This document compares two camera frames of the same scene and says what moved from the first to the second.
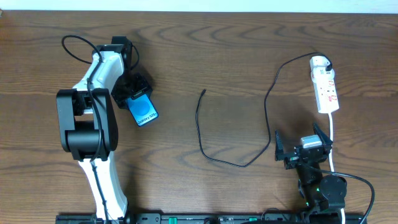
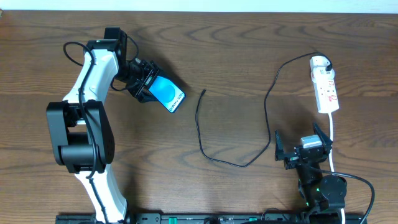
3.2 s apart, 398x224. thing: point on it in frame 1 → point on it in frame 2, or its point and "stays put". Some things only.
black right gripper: x=300 y=156 stays put
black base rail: x=212 y=218 stays put
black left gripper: x=131 y=94 → x=144 y=80
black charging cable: x=329 y=66 stays put
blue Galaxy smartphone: x=142 y=109 → x=168 y=93
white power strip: x=326 y=93 stays put
